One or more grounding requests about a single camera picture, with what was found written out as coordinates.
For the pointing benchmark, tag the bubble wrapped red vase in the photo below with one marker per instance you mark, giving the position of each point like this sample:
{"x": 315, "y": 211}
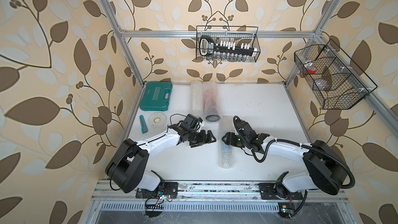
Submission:
{"x": 211, "y": 102}

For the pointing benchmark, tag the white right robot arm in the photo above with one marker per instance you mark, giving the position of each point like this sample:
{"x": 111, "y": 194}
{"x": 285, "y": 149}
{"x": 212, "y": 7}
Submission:
{"x": 324, "y": 169}

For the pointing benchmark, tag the black wire basket right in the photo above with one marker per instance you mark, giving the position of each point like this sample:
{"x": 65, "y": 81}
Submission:
{"x": 340, "y": 82}

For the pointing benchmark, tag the clear bubble wrap roll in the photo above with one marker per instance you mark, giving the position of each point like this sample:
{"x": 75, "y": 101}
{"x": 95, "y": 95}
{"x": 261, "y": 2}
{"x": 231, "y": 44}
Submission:
{"x": 197, "y": 100}

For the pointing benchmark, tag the black socket tool set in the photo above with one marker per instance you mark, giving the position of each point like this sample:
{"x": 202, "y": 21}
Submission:
{"x": 208, "y": 47}

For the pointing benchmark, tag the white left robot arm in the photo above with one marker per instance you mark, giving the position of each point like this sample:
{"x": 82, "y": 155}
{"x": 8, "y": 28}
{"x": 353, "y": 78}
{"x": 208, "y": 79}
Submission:
{"x": 127, "y": 168}

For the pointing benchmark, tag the aluminium frame rail base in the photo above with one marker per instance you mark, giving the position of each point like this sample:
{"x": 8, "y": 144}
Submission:
{"x": 215, "y": 202}

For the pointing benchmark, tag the bubble wrap sheet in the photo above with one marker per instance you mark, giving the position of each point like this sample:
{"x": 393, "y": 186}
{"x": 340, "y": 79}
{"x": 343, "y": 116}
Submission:
{"x": 226, "y": 156}

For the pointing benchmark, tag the black wire basket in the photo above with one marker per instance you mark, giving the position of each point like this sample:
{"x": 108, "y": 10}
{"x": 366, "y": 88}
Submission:
{"x": 340, "y": 82}
{"x": 236, "y": 34}

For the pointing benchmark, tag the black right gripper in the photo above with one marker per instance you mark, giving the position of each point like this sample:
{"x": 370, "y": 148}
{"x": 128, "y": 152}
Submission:
{"x": 229, "y": 138}

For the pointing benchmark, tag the red item in basket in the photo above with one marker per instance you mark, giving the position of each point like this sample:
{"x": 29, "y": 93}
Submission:
{"x": 310, "y": 68}

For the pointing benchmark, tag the green plastic tool case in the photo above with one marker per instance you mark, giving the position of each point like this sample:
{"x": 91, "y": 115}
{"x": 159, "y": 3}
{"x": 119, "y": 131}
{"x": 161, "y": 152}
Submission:
{"x": 157, "y": 96}

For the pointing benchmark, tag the clear tape roll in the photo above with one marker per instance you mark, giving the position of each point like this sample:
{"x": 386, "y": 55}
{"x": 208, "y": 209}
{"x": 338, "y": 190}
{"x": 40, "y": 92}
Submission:
{"x": 157, "y": 120}

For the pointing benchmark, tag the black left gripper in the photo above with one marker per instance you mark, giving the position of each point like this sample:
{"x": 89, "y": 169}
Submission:
{"x": 203, "y": 141}

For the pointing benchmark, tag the black wire basket back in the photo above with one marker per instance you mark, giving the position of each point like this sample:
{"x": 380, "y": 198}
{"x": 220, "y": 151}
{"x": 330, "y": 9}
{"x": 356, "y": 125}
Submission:
{"x": 236, "y": 34}

